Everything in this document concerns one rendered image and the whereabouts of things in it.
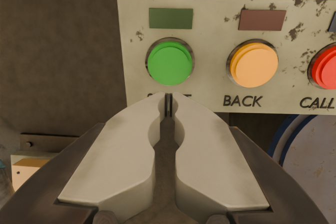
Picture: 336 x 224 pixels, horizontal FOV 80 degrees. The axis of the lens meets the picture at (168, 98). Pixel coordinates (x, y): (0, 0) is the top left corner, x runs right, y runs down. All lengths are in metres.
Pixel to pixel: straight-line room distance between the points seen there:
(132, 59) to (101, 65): 0.65
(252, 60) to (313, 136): 0.29
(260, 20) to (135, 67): 0.11
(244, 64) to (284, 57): 0.04
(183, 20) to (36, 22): 0.82
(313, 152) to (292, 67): 0.28
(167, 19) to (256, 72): 0.09
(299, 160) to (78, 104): 0.75
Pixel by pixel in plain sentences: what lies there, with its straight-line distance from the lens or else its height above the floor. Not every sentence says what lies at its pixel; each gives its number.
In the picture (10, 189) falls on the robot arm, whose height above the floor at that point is 0.33.
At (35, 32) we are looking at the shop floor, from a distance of 0.96.
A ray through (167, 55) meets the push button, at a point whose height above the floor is 0.61.
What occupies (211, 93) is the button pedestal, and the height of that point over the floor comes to 0.59.
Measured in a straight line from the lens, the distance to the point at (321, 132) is 0.47.
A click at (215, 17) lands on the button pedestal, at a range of 0.18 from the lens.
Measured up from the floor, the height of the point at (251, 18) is 0.62.
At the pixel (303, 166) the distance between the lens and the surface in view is 0.47.
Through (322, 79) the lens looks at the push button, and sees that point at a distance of 0.23.
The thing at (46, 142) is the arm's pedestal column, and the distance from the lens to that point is 0.97.
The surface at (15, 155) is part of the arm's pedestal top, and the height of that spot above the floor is 0.12.
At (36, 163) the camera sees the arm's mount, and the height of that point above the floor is 0.15.
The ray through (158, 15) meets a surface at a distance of 0.18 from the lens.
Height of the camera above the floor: 0.79
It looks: 81 degrees down
